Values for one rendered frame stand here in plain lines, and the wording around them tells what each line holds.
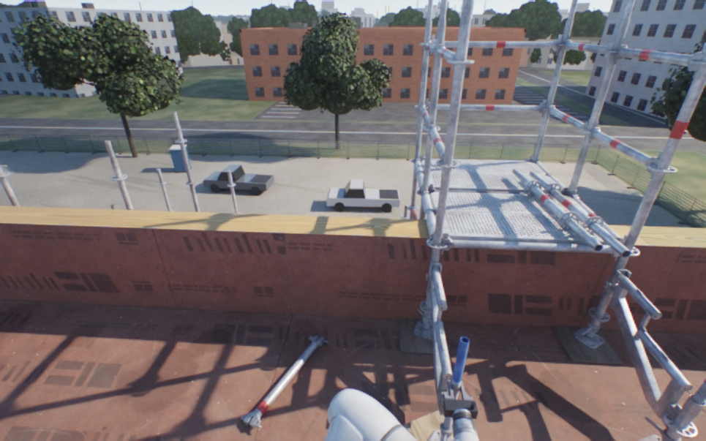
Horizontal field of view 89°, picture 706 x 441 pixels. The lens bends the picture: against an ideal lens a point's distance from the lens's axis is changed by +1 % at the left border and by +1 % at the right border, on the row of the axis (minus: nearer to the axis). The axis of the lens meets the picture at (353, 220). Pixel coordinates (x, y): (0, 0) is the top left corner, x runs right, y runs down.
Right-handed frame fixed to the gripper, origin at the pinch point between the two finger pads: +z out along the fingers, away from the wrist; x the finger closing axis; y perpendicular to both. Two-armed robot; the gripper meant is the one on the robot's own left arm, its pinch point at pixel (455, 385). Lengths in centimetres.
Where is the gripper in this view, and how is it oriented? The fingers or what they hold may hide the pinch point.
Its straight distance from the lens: 179.3
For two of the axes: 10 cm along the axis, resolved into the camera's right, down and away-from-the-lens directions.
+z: 0.7, -4.8, 8.7
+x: -10.0, -0.3, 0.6
